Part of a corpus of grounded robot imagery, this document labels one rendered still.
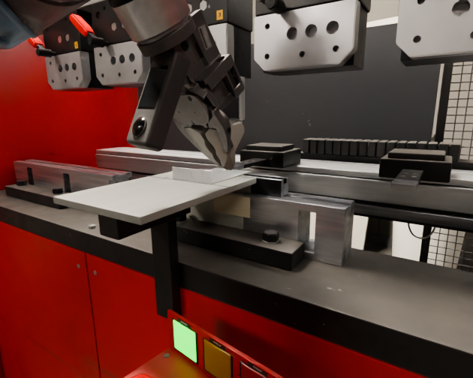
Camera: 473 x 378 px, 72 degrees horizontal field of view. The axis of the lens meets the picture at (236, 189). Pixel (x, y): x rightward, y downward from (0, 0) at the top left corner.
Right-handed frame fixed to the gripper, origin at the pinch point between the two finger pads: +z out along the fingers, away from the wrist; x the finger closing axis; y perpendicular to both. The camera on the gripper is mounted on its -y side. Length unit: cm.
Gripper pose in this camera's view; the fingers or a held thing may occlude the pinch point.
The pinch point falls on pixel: (224, 166)
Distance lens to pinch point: 49.3
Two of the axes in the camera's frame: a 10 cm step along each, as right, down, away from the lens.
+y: 5.1, -7.3, 4.6
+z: 3.8, 6.7, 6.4
